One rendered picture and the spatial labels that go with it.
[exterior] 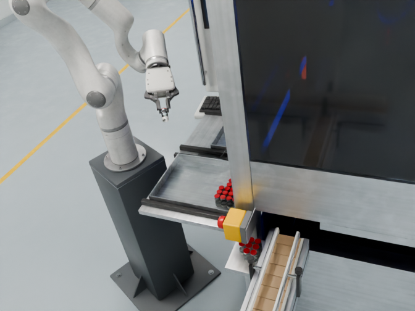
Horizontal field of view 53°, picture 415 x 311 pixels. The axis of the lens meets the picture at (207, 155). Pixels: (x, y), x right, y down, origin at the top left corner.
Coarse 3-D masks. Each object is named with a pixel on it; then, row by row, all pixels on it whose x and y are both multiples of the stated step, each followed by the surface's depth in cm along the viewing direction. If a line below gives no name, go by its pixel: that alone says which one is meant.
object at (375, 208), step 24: (264, 168) 116; (288, 168) 113; (312, 168) 110; (264, 192) 122; (288, 192) 118; (312, 192) 115; (336, 192) 112; (360, 192) 108; (384, 192) 106; (408, 192) 103; (288, 216) 124; (312, 216) 120; (336, 216) 117; (360, 216) 114; (384, 216) 110; (408, 216) 107; (384, 240) 116; (408, 240) 112
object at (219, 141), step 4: (220, 128) 183; (220, 132) 183; (216, 136) 179; (220, 136) 184; (224, 136) 184; (216, 140) 180; (220, 140) 182; (224, 140) 182; (212, 144) 175; (216, 144) 180; (220, 144) 179; (224, 144) 179; (212, 148) 176; (216, 148) 175; (220, 148) 174; (224, 148) 173
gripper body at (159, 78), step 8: (160, 64) 147; (152, 72) 147; (160, 72) 147; (168, 72) 148; (152, 80) 146; (160, 80) 146; (168, 80) 146; (152, 88) 144; (160, 88) 145; (168, 88) 145; (160, 96) 149
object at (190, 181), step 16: (176, 160) 172; (192, 160) 172; (208, 160) 169; (224, 160) 165; (176, 176) 167; (192, 176) 166; (208, 176) 164; (224, 176) 163; (160, 192) 161; (176, 192) 160; (192, 192) 158; (208, 192) 157; (208, 208) 146; (224, 208) 149
